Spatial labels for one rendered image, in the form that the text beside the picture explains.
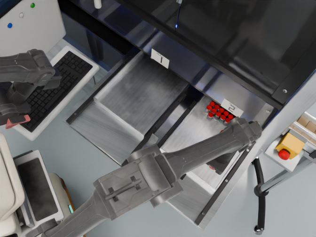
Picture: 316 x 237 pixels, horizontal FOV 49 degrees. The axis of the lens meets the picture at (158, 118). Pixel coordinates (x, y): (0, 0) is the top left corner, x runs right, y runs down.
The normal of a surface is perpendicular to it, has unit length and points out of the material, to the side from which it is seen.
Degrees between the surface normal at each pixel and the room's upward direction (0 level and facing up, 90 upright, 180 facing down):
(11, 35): 90
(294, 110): 90
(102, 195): 58
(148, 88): 0
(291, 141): 0
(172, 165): 34
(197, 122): 0
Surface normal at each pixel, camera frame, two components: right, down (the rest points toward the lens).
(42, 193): 0.07, -0.40
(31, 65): 0.65, -0.52
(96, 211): -0.66, 0.20
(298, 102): -0.61, 0.71
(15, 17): 0.82, 0.54
